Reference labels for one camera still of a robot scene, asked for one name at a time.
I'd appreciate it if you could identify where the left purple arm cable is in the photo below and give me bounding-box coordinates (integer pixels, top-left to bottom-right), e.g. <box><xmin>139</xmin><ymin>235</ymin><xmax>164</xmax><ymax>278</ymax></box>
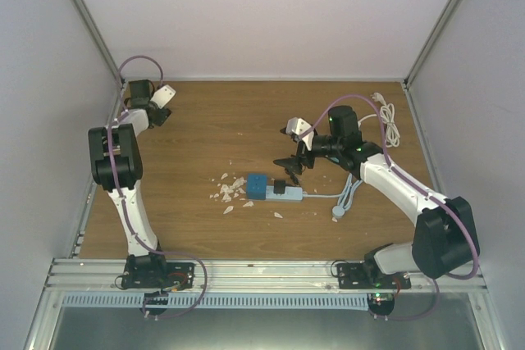
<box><xmin>106</xmin><ymin>55</ymin><xmax>208</xmax><ymax>322</ymax></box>

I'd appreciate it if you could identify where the left aluminium frame post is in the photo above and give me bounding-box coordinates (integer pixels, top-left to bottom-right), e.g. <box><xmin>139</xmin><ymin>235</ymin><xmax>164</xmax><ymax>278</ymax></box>
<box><xmin>71</xmin><ymin>0</ymin><xmax>121</xmax><ymax>88</ymax></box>

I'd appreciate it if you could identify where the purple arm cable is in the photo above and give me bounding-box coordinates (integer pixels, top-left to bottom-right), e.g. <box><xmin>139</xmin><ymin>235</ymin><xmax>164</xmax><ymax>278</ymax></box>
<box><xmin>301</xmin><ymin>94</ymin><xmax>482</xmax><ymax>322</ymax></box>
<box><xmin>106</xmin><ymin>55</ymin><xmax>208</xmax><ymax>322</ymax></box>

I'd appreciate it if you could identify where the right aluminium frame post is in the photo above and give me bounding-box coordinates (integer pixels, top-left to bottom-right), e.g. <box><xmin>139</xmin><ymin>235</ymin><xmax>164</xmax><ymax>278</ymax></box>
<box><xmin>402</xmin><ymin>0</ymin><xmax>463</xmax><ymax>90</ymax></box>

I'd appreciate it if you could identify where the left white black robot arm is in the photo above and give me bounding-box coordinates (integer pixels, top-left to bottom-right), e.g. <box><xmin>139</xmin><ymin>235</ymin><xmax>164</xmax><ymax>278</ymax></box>
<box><xmin>88</xmin><ymin>80</ymin><xmax>176</xmax><ymax>289</ymax></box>

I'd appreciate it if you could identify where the light blue power strip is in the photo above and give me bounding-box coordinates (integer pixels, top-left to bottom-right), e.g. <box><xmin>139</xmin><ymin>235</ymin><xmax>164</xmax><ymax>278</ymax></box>
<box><xmin>265</xmin><ymin>185</ymin><xmax>304</xmax><ymax>202</ymax></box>

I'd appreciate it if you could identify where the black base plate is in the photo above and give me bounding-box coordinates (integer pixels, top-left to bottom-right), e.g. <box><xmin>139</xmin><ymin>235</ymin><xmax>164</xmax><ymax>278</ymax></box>
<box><xmin>114</xmin><ymin>262</ymin><xmax>195</xmax><ymax>291</ymax></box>
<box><xmin>336</xmin><ymin>261</ymin><xmax>412</xmax><ymax>290</ymax></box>

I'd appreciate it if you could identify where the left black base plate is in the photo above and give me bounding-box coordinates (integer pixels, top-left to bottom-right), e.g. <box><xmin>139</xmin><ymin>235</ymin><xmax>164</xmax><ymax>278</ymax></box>
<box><xmin>114</xmin><ymin>262</ymin><xmax>195</xmax><ymax>291</ymax></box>

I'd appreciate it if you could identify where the aluminium frame post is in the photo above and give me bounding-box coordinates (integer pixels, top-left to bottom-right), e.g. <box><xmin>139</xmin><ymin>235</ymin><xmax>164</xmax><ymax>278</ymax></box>
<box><xmin>71</xmin><ymin>0</ymin><xmax>121</xmax><ymax>88</ymax></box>
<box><xmin>402</xmin><ymin>0</ymin><xmax>463</xmax><ymax>90</ymax></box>

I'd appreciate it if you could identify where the aluminium front rail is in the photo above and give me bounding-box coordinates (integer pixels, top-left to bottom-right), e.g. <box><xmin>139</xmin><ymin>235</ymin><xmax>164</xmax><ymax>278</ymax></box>
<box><xmin>45</xmin><ymin>257</ymin><xmax>489</xmax><ymax>293</ymax></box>

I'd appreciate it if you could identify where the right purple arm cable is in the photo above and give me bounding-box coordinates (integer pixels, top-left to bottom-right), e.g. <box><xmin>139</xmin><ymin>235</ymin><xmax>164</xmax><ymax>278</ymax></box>
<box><xmin>301</xmin><ymin>94</ymin><xmax>482</xmax><ymax>322</ymax></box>

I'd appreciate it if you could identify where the white coiled power cable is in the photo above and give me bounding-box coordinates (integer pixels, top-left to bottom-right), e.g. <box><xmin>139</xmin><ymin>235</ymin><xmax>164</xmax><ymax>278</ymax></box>
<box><xmin>358</xmin><ymin>92</ymin><xmax>401</xmax><ymax>148</ymax></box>

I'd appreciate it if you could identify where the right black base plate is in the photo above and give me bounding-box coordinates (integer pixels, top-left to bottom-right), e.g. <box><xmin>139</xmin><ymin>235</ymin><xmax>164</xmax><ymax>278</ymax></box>
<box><xmin>336</xmin><ymin>261</ymin><xmax>412</xmax><ymax>290</ymax></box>

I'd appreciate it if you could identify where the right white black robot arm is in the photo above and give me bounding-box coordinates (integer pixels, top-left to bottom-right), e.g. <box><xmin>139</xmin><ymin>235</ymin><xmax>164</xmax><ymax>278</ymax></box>
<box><xmin>274</xmin><ymin>106</ymin><xmax>480</xmax><ymax>289</ymax></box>

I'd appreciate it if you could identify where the grey slotted cable duct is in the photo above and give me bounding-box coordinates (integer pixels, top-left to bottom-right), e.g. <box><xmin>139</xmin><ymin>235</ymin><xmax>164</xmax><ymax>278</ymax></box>
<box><xmin>62</xmin><ymin>292</ymin><xmax>368</xmax><ymax>311</ymax></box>

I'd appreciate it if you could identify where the blue cube plug adapter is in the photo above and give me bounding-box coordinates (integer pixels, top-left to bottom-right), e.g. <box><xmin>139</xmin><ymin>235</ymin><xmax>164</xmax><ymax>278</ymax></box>
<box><xmin>245</xmin><ymin>174</ymin><xmax>267</xmax><ymax>201</ymax></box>

